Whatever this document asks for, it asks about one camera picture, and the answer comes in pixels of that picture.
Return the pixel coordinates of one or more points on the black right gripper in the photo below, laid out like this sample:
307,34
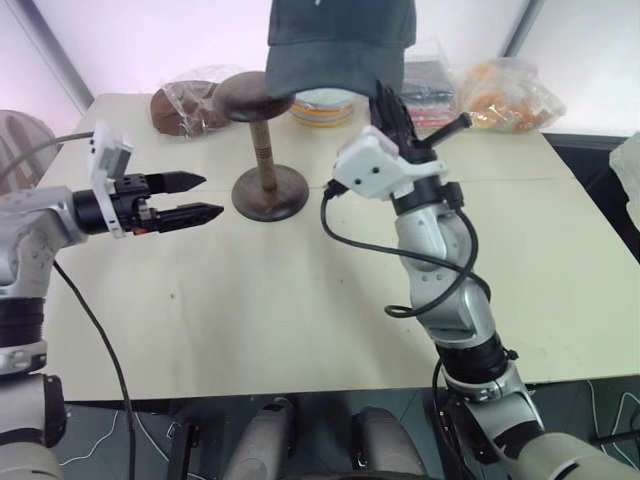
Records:
434,142

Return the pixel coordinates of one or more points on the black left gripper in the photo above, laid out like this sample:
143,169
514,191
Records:
131,202

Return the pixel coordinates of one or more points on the dark green baseball cap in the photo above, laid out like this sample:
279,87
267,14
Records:
340,45

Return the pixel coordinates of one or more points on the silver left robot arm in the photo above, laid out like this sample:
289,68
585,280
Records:
30,235

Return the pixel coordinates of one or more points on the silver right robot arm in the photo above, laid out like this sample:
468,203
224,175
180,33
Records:
450,280

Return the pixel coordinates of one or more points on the brown hat in plastic bag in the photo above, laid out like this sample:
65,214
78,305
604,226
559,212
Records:
185,107

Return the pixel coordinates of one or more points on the brown wooden hat stand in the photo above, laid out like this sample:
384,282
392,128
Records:
262,150

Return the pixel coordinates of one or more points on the dark striped items in bag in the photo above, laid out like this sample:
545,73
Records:
427,92

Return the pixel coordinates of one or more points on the stack of pastel round hats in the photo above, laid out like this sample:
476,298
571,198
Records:
322,107

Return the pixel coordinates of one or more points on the orange items in plastic bag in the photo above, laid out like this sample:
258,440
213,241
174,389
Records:
505,97

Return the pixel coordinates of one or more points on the grey mesh chair back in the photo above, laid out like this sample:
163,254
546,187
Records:
20,150

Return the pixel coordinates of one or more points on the white crumpled object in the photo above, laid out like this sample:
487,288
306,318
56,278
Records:
627,155

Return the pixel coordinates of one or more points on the grey rounded shape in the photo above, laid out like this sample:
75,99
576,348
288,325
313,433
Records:
387,445
262,440

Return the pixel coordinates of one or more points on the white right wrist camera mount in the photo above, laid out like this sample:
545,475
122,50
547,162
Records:
375,167

